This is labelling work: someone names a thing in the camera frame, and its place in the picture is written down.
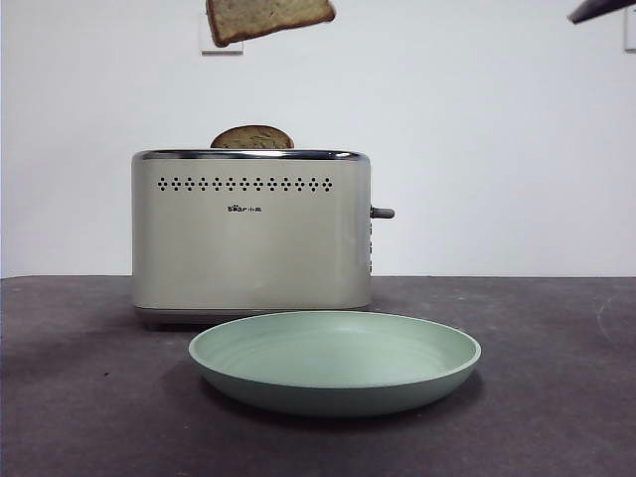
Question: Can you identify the square brown bread slice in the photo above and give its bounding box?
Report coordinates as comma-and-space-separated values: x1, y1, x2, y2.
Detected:
205, 0, 336, 49

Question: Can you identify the pale green round plate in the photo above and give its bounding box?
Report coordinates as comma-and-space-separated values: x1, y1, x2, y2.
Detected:
188, 310, 482, 417

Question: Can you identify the round-topped bread slice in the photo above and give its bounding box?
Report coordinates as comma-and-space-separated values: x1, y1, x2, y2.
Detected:
210, 124, 295, 150

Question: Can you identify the cream two-slot toaster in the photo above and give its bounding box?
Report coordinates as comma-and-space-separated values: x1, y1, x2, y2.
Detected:
130, 147, 397, 331

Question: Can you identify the white wall power socket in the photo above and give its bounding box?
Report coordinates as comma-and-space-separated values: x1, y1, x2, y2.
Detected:
201, 35, 245, 57

